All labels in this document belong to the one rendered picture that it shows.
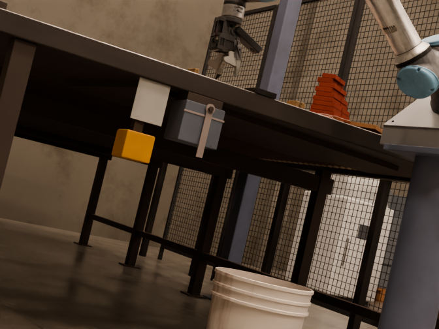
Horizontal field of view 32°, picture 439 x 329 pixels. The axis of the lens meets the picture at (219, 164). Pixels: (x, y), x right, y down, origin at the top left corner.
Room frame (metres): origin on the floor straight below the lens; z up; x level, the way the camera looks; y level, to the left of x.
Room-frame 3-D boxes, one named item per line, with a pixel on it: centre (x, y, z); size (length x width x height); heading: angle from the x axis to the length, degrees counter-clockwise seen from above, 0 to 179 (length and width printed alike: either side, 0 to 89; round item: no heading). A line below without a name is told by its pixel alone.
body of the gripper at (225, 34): (2.57, 0.07, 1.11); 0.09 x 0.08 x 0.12; 116
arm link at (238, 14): (2.56, 0.07, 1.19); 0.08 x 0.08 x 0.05
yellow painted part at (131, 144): (2.21, 0.25, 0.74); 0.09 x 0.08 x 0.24; 119
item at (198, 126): (2.30, 0.10, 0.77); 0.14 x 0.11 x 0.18; 119
